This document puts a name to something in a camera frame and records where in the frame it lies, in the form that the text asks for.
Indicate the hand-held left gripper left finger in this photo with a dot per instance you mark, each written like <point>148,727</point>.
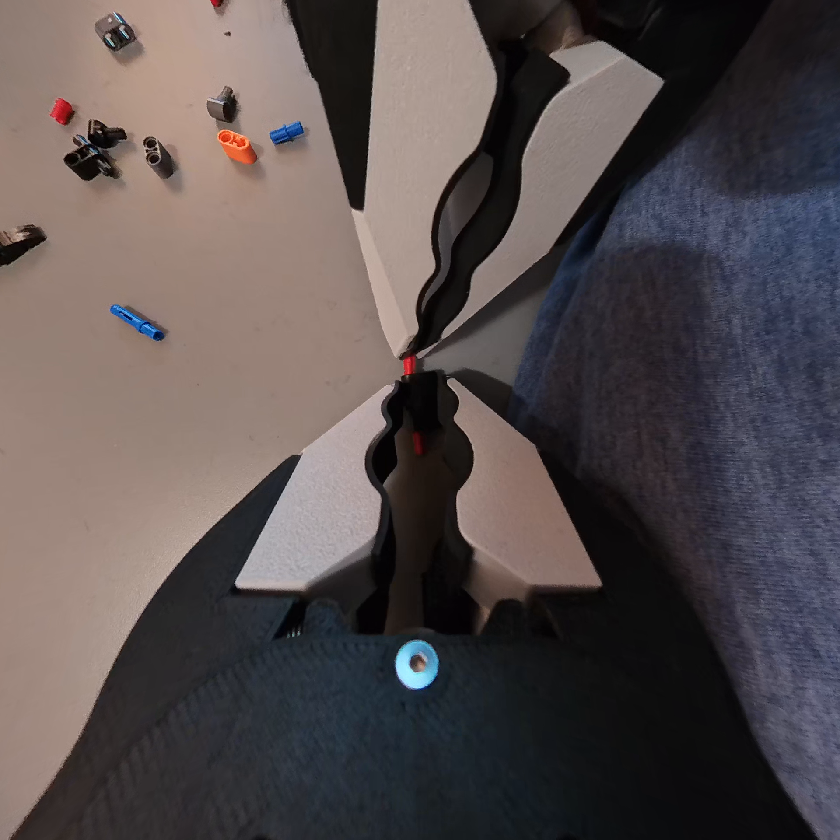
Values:
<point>315,525</point>

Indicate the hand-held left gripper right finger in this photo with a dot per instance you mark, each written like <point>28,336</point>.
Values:
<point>525,525</point>

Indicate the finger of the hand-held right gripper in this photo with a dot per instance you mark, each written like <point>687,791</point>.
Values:
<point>426,98</point>
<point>577,144</point>

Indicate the short blue lego pin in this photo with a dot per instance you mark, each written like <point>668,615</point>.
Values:
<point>287,134</point>

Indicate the orange two-hole lego connector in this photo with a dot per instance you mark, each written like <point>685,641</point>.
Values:
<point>237,145</point>

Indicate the dark grey lego connector with pin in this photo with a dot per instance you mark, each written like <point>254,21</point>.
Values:
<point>223,105</point>

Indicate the dark grey two-hole lego connector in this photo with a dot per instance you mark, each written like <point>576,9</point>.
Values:
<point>159,157</point>

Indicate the grey double-tube lego piece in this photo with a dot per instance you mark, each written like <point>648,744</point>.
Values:
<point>117,29</point>

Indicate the black double lego connector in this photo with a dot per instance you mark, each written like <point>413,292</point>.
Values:
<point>88,163</point>

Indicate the red lego bush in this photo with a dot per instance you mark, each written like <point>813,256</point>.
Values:
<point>61,111</point>

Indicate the long blue lego pin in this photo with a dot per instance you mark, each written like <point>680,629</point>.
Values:
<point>138,322</point>

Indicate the black lego piece with axle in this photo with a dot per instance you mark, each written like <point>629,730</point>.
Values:
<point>19,243</point>

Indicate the person's blue fleece sweater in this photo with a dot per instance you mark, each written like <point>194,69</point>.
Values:
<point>689,394</point>

